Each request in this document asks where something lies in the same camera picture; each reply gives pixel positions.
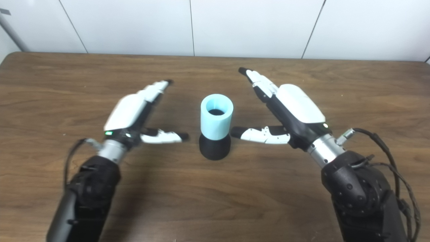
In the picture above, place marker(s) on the black flared nozzle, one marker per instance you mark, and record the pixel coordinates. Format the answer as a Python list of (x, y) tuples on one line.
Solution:
[(215, 148)]

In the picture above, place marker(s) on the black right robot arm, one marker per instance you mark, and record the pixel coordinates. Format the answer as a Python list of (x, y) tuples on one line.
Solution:
[(362, 198)]

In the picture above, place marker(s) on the black and white left hand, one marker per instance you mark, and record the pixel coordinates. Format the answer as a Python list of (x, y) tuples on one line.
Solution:
[(129, 112)]

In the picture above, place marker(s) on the black and white right hand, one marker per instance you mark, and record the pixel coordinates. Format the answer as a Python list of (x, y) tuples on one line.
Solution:
[(295, 107)]

